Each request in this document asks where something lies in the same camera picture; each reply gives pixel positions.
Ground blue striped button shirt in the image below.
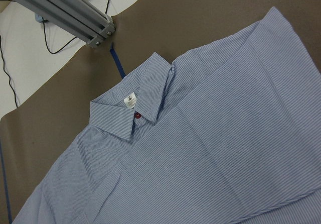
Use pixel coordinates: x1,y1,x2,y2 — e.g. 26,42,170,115
14,8,320,223

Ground brown paper table mat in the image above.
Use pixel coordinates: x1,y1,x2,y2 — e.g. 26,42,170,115
1,0,320,223

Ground black cable on desk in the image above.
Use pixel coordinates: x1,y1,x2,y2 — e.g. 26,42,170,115
41,20,83,55

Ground aluminium frame post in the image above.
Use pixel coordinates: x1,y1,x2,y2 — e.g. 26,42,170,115
14,0,116,48

